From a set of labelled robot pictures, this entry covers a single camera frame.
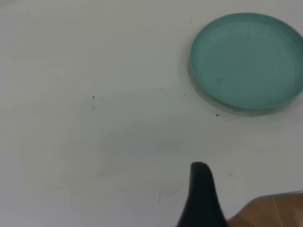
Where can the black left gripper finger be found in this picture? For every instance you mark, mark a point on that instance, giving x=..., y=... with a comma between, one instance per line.
x=201, y=203

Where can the green round plate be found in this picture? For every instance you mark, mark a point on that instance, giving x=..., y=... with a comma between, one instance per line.
x=246, y=63

